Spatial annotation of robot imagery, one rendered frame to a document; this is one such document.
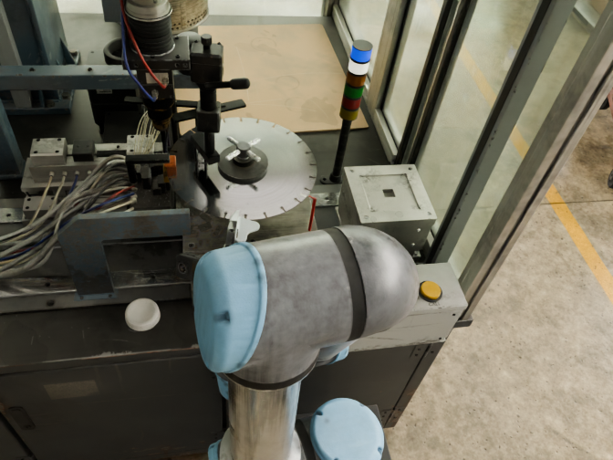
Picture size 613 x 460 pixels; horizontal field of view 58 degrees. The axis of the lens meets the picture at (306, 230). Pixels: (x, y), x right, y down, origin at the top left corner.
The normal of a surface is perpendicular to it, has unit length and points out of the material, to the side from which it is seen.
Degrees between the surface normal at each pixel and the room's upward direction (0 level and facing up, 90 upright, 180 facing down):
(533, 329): 0
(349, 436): 8
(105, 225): 90
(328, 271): 20
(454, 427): 0
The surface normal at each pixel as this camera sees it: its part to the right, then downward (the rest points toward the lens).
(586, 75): -0.98, 0.06
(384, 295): 0.50, 0.11
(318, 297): 0.29, 0.00
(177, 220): 0.17, 0.76
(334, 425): 0.23, -0.67
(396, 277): 0.66, -0.11
